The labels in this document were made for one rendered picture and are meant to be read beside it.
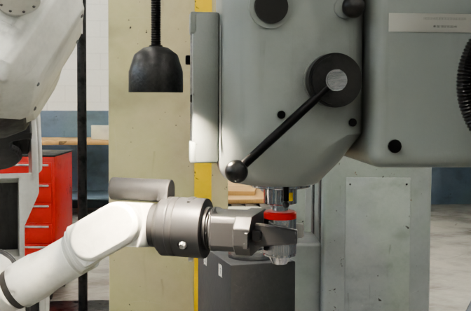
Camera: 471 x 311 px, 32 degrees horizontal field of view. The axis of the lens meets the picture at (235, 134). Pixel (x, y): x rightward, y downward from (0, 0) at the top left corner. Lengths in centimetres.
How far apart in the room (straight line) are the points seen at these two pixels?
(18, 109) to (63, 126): 880
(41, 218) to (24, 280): 444
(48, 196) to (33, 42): 436
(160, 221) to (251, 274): 29
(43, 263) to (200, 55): 40
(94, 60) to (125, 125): 732
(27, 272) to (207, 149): 34
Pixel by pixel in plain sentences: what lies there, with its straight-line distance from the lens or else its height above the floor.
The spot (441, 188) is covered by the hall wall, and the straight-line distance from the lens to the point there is 1087.
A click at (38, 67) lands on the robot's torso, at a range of 136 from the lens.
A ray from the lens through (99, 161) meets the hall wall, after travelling 1019.
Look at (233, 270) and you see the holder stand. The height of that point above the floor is 114.
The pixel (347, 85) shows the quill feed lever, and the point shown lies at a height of 145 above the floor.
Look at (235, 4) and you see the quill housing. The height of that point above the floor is 155.
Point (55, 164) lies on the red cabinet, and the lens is 567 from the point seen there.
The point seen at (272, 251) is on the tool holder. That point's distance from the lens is 117.
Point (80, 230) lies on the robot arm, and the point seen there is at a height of 124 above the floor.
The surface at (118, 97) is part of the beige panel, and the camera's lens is 287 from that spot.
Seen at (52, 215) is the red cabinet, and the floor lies 59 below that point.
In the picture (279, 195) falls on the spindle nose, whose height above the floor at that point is 129.
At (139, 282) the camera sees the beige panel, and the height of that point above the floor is 76.
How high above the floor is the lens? 144
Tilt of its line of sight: 3 degrees down
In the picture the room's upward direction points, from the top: straight up
